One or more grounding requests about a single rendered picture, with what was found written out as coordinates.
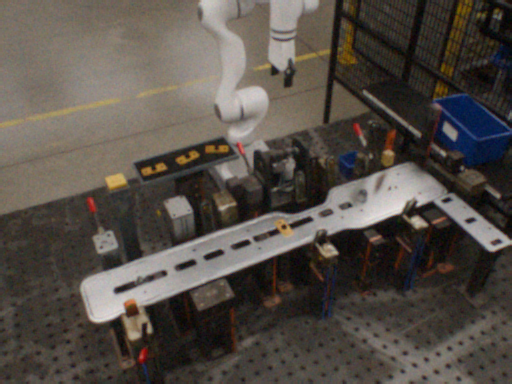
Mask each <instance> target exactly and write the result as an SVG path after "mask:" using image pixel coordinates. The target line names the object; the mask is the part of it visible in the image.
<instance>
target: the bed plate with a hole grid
mask: <svg viewBox="0 0 512 384"><path fill-rule="evenodd" d="M372 120H376V122H378V125H380V126H381V129H380V131H379V132H377V137H376V153H377V154H378V159H377V160H376V162H375V167H374V171H373V174H375V173H377V172H379V171H380V167H381V164H380V162H381V159H382V155H383V152H384V148H385V144H386V140H387V136H388V130H389V125H388V123H386V122H384V120H383V119H380V117H379V116H378V115H376V114H375V113H374V112H373V111H367V112H365V113H361V114H360V115H355V116H350V117H348V118H345V119H342V120H336V121H334V122H332V123H329V124H323V125H321V126H317V127H311V128H308V129H305V130H303V131H297V132H294V133H292V134H288V135H283V136H281V137H277V138H275V139H269V140H266V141H263V143H265V144H266V146H267V147H268V148H269V150H271V149H274V150H276V151H278V150H283V151H284V150H286V149H291V148H292V139H294V138H297V137H299V138H300V139H302V140H303V142H304V143H306V144H307V146H311V148H312V149H313V150H314V151H315V152H316V153H317V154H318V155H319V157H322V156H325V155H326V156H327V157H329V156H332V157H334V158H335V160H336V171H335V172H336V185H335V186H334V187H339V186H341V185H343V184H345V183H350V182H352V181H353V180H354V179H353V178H352V179H349V180H347V179H346V178H345V176H343V175H342V174H341V172H339V171H338V161H339V158H338V156H339V155H341V154H345V153H349V152H352V151H354V150H356V151H357V152H359V153H363V152H364V148H363V146H362V145H361V143H360V140H359V138H357V136H356V132H355V131H354V129H353V124H354V123H356V124H358V126H359V127H360V131H361V133H362V134H363V137H364V140H365V142H366V128H367V122H369V121H372ZM127 184H128V186H129V188H130V195H131V198H132V202H133V206H134V210H133V214H134V221H135V225H136V228H137V232H138V240H139V243H140V247H141V250H142V257H143V258H144V257H146V256H149V255H153V254H155V253H157V252H160V251H165V250H167V249H169V248H171V247H172V242H171V236H170V232H167V229H166V228H165V225H164V224H163V223H162V221H161V217H159V216H158V214H157V212H156V210H159V211H160V213H161V216H162V219H163V221H164V223H165V224H166V225H167V222H166V217H165V208H164V204H163V202H165V201H166V200H169V199H171V198H176V197H177V194H176V188H175V183H174V179H172V180H167V181H165V182H161V183H157V184H154V185H151V186H149V187H142V183H141V182H140V180H139V179H138V177H135V178H132V179H129V180H127ZM89 197H91V198H93V199H94V202H95V206H96V209H97V214H98V217H99V221H100V224H101V226H102V227H103V229H104V231H105V233H106V232H108V231H112V232H113V234H114V237H115V240H116V241H117V244H118V249H119V252H120V255H121V258H122V264H123V265H124V264H125V261H126V255H125V252H124V249H123V247H122V240H121V237H120V234H119V231H118V225H117V221H116V218H115V214H114V212H113V210H112V208H111V203H110V200H109V198H108V195H107V188H106V186H104V187H99V188H95V189H93V190H91V191H84V192H82V193H80V194H76V195H70V196H67V197H64V198H62V199H55V200H53V201H50V202H47V203H43V204H40V205H36V206H32V207H27V208H24V209H21V210H18V211H12V212H9V213H8V214H4V215H0V384H138V383H137V379H136V377H135V375H136V372H135V370H134V366H133V367H130V368H129V369H126V370H123V369H122V366H121V363H120V361H119V359H118V354H117V351H116V349H115V344H114V342H113V339H112V337H111V332H110V330H111V329H112V324H111V322H106V323H104V324H94V323H91V322H90V321H89V319H88V318H87V316H88V315H87V312H86V310H85V307H84V302H83V299H82V297H81V295H80V287H81V282H82V281H83V280H85V279H86V278H88V277H89V276H92V275H97V274H99V273H102V272H103V271H102V266H101V264H100V262H99V259H98V253H97V251H96V248H95V245H94V241H93V237H94V236H96V235H98V226H97V224H96V221H95V217H94V214H92V213H91V209H90V206H89V204H88V202H87V199H88V198H89ZM397 232H398V230H397V229H395V227H394V226H393V225H392V227H391V233H390V236H389V237H388V239H390V241H389V242H388V243H386V244H384V245H383V248H382V251H381V255H380V262H377V263H376V270H375V273H374V276H373V278H374V282H373V290H377V296H376V294H374V293H371V294H370V296H368V295H365V296H364V297H363V296H362V295H361V294H360V293H359V292H358V293H357V291H356V290H354V289H353V287H352V285H351V283H350V284H349V282H353V281H354V278H356V274H357V272H358V270H359V266H360V263H361V260H360V259H361V255H357V256H356V257H353V258H350V256H349V255H348V254H347V253H346V251H345V258H344V260H341V261H340V262H337V268H336V273H335V274H336V276H335V278H334V277H333V280H334V289H333V295H332V300H331V308H332V310H331V311H332V312H333V313H335V314H334V316H333V315H332V319H331V318H329V319H327V320H321V321H320V320H316V319H315V316H314V317H312V314H308V313H309V312H307V310H306V308H303V307H304V304H301V303H303V302H304V299H305V300H307V298H308V296H307V291H308V286H307V287H304V285H303V283H302V282H301V281H300V279H299V277H297V276H296V273H295V272H294V271H293V270H292V261H293V250H290V251H288V273H287V278H288V281H290V283H291V284H292V286H293V287H294V288H292V289H289V290H288V291H286V292H281V291H280V290H279V288H277V285H276V284H275V292H276V293H277V296H278V297H279V298H280V300H281V304H277V305H275V306H274V307H270V308H268V307H266V306H265V305H264V303H262V300H261V299H260V297H259V295H258V293H257V292H256V291H255V288H254V287H253V286H252V284H251V282H250V280H248V278H247V277H248V275H249V274H251V273H252V265H251V266H249V267H247V268H245V269H244V292H245V294H246V295H247V298H248V299H249V300H250V302H251V304H252V306H253V309H252V310H251V311H247V312H244V313H243V314H241V315H237V316H236V317H234V323H235V331H236V334H237V335H238V337H239V339H240V341H241V343H242V344H243V347H244V349H245V352H244V353H243V354H242V355H239V356H236V357H235V358H233V359H229V360H228V361H226V362H224V363H220V364H219V365H217V366H216V367H213V368H210V369H209V370H206V371H205V372H201V373H200V372H197V369H196V368H195V366H194V364H193V360H192V359H191V357H190V353H189V352H188V351H190V350H191V349H194V348H197V347H198V339H195V340H193V341H191V342H189V343H187V344H183V345H182V344H181V343H180V340H179V339H178V336H177V334H176V332H175V328H174V327H173V324H172V323H171V320H170V317H169V316H168V314H167V310H166V309H167V308H168V307H169V306H170V305H169V301H168V299H165V300H164V301H160V302H157V303H155V304H153V308H154V311H155V315H156V321H157V322H158V324H159V328H160V329H161V332H162V333H163V337H164V339H165V344H162V345H159V346H158V347H157V348H158V352H159V354H158V356H157V357H158V362H159V365H161V366H162V370H165V371H166V374H167V376H168V377H167V381H166V382H165V384H512V243H510V244H508V245H507V246H505V247H504V249H503V252H502V254H501V255H500V257H499V259H497V260H496V263H495V264H494V267H493V269H492V271H491V273H490V276H489V278H488V279H487V281H486V285H485V286H484V288H483V290H482V292H481V293H480V294H482V296H483V297H484V298H486V299H487V304H485V305H483V306H482V307H478V308H477V309H475V308H474V306H472V305H471V303H470V302H469V301H468V300H467V299H466V298H464V296H463V295H462V294H461V293H460V292H459V291H458V290H457V289H456V286H457V285H460V284H462V283H464V282H465V281H467V282H468V280H469V278H470V277H471V274H472V271H473V269H474V267H475V266H476V262H477V259H478V258H479V256H480V254H479V252H480V248H481V246H480V245H479V244H478V243H477V242H475V241H474V240H473V239H472V238H471V237H470V236H469V235H467V234H466V235H465V238H464V239H463V240H462V242H463V245H462V246H458V247H456V248H454V249H451V251H450V256H449V258H448V260H447V261H448V262H449V263H450V265H452V266H453V267H454V269H453V270H451V271H450V272H448V273H444V274H442V273H440V272H438V271H437V269H436V268H435V269H436V273H435V272H434V273H433V276H429V277H426V276H425V277H424V278H421V276H419V275H418V274H417V272H416V273H415V276H414V279H413V277H412V278H411V283H412V279H413V289H412V290H411V289H408V290H409V291H406V292H404V293H402V294H403V295H397V294H396V293H395V290H396V289H395V288H394V287H393V285H392V283H390V282H389V280H387V279H386V278H385V277H384V278H383V276H384V275H385V273H387V272H388V267H389V263H390V260H391V257H392V256H393V255H394V252H395V248H396V243H397V240H396V235H397ZM134 377H135V378H134Z"/></svg>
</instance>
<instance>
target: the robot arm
mask: <svg viewBox="0 0 512 384"><path fill-rule="evenodd" d="M255 4H259V5H268V4H270V45H269V60H270V64H272V65H270V75H271V76H274V75H277V74H279V70H281V71H283V70H284V73H285V78H284V88H289V87H292V79H293V77H294V75H295V73H296V67H295V66H294V62H295V48H294V37H295V35H296V34H297V18H299V17H300V16H303V15H306V14H311V13H313V12H314V11H315V10H316V9H317V7H318V5H319V0H202V1H201V2H200V3H199V5H198V7H197V17H198V20H199V22H200V23H201V26H203V27H204V28H205V30H208V31H209V33H210V34H211V35H213V37H214V39H216V41H217V45H218V47H219V52H220V57H221V69H222V74H221V82H220V85H219V87H218V90H217V94H216V97H215V101H214V112H215V115H216V116H217V119H218V120H220V121H221V122H223V123H232V124H231V125H230V126H229V128H228V133H227V135H228V140H229V142H230V143H231V144H232V146H233V147H234V148H235V149H236V151H237V152H238V153H239V154H240V151H239V149H238V147H237V146H236V143H237V142H239V141H240V142H241V143H242V146H243V147H244V151H245V153H246V154H245V155H246V158H247V161H248V163H249V165H250V167H251V168H252V169H253V153H254V150H255V128H257V126H258V124H259V123H260V122H261V120H262V118H263V117H264V116H265V114H266V111H267V109H268V105H269V100H268V99H269V98H268V96H267V94H266V91H265V90H263V89H262V88H261V87H259V86H251V87H247V88H244V89H242V90H236V91H235V89H236V85H237V84H238V82H240V79H241V78H242V77H243V75H244V71H245V67H246V57H245V51H244V46H243V41H242V40H241V39H240V37H239V36H238V35H236V34H234V33H232V31H228V29H227V27H226V26H225V23H226V22H228V21H231V20H234V19H241V18H243V17H246V16H247V15H250V14H251V12H252V11H253V10H254V8H255ZM287 66H289V67H288V68H286V67H287ZM287 70H290V72H289V74H287ZM221 173H222V176H224V178H225V179H228V178H230V177H233V176H238V177H239V178H241V177H244V176H249V175H248V173H247V165H246V164H245V161H244V158H243V156H241V155H240V158H239V159H236V160H233V161H229V162H226V163H224V165H222V168H221Z"/></svg>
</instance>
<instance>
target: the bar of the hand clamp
mask: <svg viewBox="0 0 512 384"><path fill-rule="evenodd" d="M380 129H381V126H380V125H378V122H376V120H372V121H369V122H367V128H366V143H365V155H366V156H367V157H368V163H369V159H370V152H371V153H372V156H373V157H372V159H371V160H372V161H376V137H377V132H379V131H380Z"/></svg>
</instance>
